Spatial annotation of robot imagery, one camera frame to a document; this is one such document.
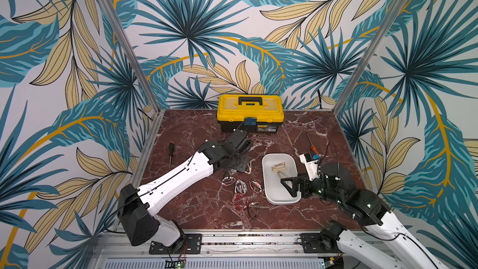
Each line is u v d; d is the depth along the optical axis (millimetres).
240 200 841
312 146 1030
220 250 733
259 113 960
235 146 555
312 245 732
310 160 598
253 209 825
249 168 735
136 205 397
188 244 730
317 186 578
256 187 879
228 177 887
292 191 603
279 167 949
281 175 925
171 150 999
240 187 875
